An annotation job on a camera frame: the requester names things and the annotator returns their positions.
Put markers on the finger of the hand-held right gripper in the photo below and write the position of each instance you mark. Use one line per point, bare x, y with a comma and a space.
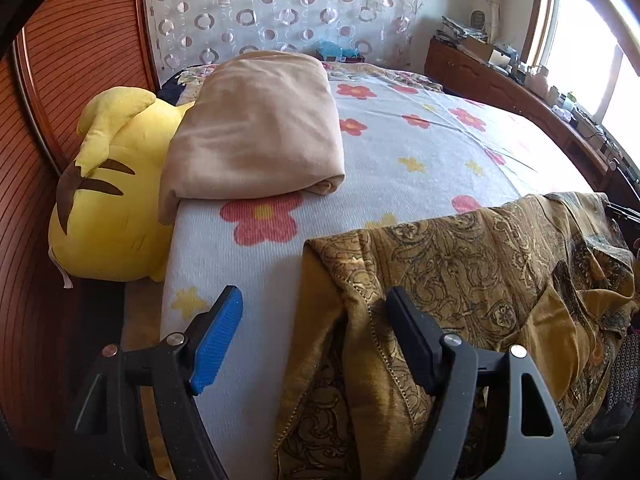
625, 211

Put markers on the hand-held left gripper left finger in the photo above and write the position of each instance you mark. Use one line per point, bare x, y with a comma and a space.
217, 340

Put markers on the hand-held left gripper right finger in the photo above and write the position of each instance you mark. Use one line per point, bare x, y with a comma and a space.
415, 340

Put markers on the golden patterned shirt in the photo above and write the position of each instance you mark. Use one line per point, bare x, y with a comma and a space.
475, 270

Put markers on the yellow plush toy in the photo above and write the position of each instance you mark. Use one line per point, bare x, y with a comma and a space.
115, 230

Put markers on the pale plastic jug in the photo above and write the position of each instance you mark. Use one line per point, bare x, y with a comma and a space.
539, 79

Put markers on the dark dotted cloth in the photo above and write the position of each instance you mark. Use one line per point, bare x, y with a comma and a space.
622, 375

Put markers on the white flower print bedsheet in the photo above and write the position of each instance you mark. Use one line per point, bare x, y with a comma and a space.
400, 160

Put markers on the wooden cabinet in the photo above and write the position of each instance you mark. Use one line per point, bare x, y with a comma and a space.
480, 80

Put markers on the cardboard box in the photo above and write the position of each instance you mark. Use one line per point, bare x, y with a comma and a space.
487, 52

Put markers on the folded beige cloth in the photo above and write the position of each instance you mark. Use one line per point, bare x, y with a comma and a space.
260, 125

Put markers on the dark round object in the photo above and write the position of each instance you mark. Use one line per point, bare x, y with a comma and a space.
478, 20

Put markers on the white window curtain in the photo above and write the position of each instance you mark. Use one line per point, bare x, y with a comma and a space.
495, 5

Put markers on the stack of papers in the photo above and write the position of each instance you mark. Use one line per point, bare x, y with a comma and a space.
457, 27

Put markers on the navy blue cloth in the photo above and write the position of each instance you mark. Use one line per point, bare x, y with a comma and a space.
170, 92

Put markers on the blue plastic bag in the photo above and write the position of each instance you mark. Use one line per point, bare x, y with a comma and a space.
335, 50

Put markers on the brown slatted wardrobe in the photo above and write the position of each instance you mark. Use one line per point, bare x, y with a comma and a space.
75, 60

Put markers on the circle pattern sheer curtain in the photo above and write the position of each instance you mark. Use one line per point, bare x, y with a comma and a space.
280, 10

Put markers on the wooden frame window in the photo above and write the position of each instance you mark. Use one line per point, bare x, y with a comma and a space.
575, 60

